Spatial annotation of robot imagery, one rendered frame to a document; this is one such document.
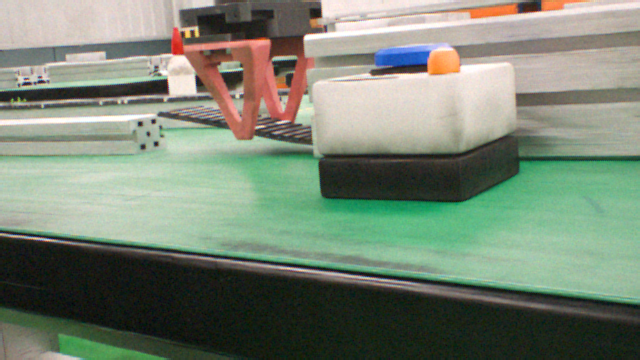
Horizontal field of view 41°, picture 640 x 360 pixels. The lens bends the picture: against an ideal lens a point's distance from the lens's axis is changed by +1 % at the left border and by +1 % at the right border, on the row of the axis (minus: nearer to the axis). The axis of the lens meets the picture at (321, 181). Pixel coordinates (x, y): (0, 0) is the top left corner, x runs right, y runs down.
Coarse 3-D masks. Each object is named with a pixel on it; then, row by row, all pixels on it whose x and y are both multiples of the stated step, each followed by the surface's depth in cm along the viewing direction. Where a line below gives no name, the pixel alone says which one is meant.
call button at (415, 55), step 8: (392, 48) 42; (400, 48) 42; (408, 48) 42; (416, 48) 42; (424, 48) 42; (432, 48) 42; (448, 48) 43; (376, 56) 43; (384, 56) 43; (392, 56) 42; (400, 56) 42; (408, 56) 42; (416, 56) 42; (424, 56) 42; (376, 64) 43; (384, 64) 43; (392, 64) 42; (400, 64) 42; (408, 64) 42; (416, 64) 43; (424, 64) 43
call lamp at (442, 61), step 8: (440, 48) 39; (432, 56) 39; (440, 56) 39; (448, 56) 39; (456, 56) 39; (432, 64) 39; (440, 64) 39; (448, 64) 39; (456, 64) 39; (432, 72) 39; (440, 72) 39; (448, 72) 39; (456, 72) 39
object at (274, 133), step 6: (282, 126) 65; (288, 126) 66; (294, 126) 66; (300, 126) 66; (306, 126) 66; (258, 132) 63; (264, 132) 63; (270, 132) 64; (276, 132) 63; (282, 132) 63; (288, 132) 64; (270, 138) 63; (276, 138) 63
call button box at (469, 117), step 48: (336, 96) 42; (384, 96) 41; (432, 96) 39; (480, 96) 41; (336, 144) 42; (384, 144) 41; (432, 144) 40; (480, 144) 41; (336, 192) 43; (384, 192) 42; (432, 192) 40
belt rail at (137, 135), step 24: (0, 120) 85; (24, 120) 82; (48, 120) 79; (72, 120) 76; (96, 120) 73; (120, 120) 71; (144, 120) 72; (0, 144) 80; (24, 144) 78; (48, 144) 77; (72, 144) 75; (96, 144) 73; (120, 144) 72; (144, 144) 72
